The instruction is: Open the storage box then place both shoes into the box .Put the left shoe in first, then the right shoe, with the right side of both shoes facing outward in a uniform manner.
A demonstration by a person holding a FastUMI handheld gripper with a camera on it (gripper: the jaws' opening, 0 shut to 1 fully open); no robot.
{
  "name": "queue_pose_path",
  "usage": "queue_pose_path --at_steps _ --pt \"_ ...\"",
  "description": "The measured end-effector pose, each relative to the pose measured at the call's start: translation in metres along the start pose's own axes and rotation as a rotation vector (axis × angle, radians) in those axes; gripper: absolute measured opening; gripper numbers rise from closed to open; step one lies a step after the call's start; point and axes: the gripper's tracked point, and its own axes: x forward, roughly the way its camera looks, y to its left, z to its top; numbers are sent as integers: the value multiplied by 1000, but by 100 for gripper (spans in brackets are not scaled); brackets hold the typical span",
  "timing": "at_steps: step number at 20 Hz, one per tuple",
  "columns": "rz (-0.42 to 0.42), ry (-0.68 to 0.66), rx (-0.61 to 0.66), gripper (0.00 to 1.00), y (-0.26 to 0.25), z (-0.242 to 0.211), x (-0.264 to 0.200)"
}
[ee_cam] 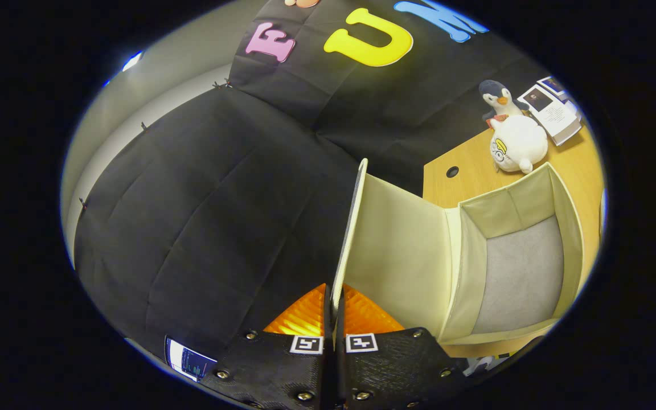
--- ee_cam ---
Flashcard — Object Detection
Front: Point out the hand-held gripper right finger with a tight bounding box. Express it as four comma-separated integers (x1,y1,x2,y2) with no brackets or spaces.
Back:
337,283,468,410

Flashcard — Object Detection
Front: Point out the black backdrop cloth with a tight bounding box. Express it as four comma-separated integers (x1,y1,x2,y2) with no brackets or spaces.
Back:
75,0,551,365

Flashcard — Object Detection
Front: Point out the thick white book, dark photo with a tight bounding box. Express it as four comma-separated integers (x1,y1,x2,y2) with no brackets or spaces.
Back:
517,84,583,146

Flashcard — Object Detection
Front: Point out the white book, blue picture cover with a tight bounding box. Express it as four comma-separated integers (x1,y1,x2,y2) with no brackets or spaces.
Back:
536,76,571,103

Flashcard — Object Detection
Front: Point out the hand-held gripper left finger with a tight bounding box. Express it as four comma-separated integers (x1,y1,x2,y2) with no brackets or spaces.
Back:
200,283,340,410

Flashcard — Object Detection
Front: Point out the grey fabric storage box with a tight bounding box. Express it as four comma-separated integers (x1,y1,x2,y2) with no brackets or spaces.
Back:
331,158,585,345

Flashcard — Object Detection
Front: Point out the penguin plush toy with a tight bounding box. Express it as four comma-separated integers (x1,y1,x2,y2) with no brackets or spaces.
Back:
479,80,531,129

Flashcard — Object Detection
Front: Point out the white plush toy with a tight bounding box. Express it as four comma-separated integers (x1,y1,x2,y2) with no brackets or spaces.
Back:
489,116,549,175

